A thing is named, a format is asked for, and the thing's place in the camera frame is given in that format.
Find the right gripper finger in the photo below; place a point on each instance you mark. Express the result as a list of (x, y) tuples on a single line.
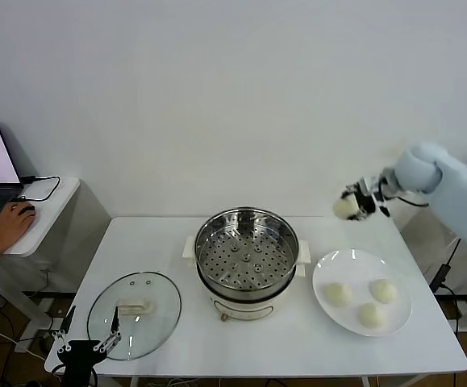
[(360, 216), (353, 188)]

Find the white steamed baozi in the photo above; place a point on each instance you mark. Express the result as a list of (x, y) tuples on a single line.
[(383, 290), (338, 294), (371, 315), (343, 207)]

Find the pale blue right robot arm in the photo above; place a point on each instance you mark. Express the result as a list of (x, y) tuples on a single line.
[(459, 193)]

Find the white side table with laptop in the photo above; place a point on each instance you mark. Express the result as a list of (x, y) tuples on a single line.
[(51, 217)]

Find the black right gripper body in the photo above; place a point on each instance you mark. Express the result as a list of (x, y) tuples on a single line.
[(372, 197)]

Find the person's right hand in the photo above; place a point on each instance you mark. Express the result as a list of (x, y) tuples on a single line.
[(9, 230)]

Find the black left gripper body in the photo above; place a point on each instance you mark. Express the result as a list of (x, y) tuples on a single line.
[(80, 359)]

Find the perforated steel steamer basket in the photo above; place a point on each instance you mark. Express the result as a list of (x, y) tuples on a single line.
[(285, 242)]

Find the white round plate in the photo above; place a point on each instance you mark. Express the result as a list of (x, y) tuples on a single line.
[(361, 274)]

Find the black computer mouse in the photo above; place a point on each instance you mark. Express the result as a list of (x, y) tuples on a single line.
[(29, 210)]

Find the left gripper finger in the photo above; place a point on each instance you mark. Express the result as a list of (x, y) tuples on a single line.
[(70, 320), (116, 320)]

